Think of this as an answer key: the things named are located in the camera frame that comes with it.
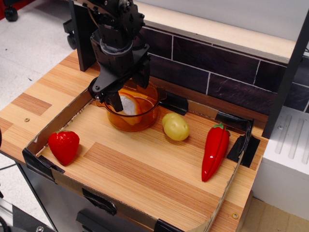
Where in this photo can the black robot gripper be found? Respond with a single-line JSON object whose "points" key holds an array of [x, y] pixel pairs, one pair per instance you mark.
{"points": [[117, 66]]}

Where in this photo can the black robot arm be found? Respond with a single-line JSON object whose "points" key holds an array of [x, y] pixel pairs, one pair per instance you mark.
{"points": [[108, 32]]}

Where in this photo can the orange transparent plastic pot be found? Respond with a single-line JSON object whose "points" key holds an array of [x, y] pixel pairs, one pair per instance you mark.
{"points": [[148, 98]]}

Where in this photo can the yellow toy potato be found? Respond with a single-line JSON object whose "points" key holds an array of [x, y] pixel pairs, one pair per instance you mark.
{"points": [[175, 127]]}

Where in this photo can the red toy strawberry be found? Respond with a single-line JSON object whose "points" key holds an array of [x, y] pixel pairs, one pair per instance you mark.
{"points": [[64, 145]]}

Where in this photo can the red toy chili pepper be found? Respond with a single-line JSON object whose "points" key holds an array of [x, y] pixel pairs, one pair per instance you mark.
{"points": [[215, 149]]}

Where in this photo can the black office chair base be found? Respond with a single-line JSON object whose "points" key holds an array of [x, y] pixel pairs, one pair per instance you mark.
{"points": [[10, 13]]}

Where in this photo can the light wooden shelf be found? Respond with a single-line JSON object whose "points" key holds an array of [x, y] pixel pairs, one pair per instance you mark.
{"points": [[231, 37]]}

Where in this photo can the white ribbed cabinet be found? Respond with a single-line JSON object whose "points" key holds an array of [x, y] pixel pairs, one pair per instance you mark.
{"points": [[282, 180]]}

